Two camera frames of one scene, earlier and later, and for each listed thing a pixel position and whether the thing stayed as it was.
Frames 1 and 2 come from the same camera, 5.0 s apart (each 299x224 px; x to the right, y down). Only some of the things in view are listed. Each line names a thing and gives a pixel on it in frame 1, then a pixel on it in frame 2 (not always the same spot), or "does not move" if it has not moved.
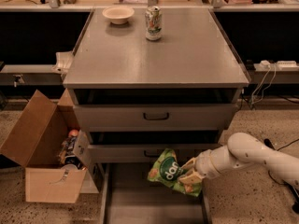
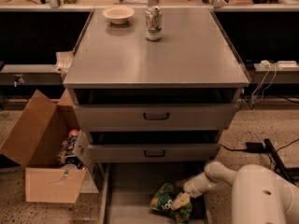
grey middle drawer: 137,147 does not move
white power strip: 287,63 does not move
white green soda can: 153,18 does not move
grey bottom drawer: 128,197 does not move
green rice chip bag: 166,169 to 162,200
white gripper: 203,164 to 192,189
